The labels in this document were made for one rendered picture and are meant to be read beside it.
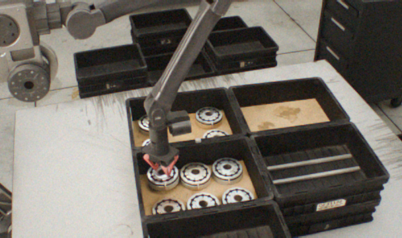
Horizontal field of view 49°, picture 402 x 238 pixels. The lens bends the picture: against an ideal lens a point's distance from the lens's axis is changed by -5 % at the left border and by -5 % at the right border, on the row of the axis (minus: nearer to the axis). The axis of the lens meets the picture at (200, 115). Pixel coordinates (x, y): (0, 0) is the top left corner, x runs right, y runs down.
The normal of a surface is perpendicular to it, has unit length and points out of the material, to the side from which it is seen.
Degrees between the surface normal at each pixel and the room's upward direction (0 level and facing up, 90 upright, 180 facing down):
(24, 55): 90
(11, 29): 90
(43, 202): 0
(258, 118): 0
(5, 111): 0
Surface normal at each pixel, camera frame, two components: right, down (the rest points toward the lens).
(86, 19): 0.28, 0.46
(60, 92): 0.00, -0.79
